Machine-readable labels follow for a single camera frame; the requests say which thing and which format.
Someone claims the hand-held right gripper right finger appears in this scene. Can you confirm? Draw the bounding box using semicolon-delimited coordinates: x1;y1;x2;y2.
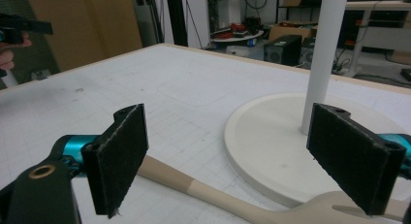
305;102;408;217

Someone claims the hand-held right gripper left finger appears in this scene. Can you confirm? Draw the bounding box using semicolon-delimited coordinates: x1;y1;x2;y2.
80;103;150;219

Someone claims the wooden salad fork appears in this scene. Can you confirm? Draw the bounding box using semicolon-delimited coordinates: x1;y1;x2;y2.
137;154;409;224

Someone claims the brown cardboard sheet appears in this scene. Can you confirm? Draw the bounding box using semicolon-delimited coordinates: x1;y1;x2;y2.
26;0;143;73

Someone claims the white stand with round base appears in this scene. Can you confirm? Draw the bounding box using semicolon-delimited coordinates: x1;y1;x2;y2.
223;0;411;209

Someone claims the black computer tower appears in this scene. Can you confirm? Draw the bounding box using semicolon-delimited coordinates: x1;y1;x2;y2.
263;34;303;67

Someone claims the brown cardboard box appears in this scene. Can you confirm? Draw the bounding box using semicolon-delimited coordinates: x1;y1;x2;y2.
268;21;318;43

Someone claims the white desk with wooden top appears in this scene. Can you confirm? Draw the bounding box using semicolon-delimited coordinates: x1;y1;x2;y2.
342;0;411;79

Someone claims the round white side table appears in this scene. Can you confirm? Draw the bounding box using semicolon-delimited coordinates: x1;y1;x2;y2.
211;29;274;45

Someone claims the black metal post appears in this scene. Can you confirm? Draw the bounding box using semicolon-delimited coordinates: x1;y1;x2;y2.
165;0;189;48

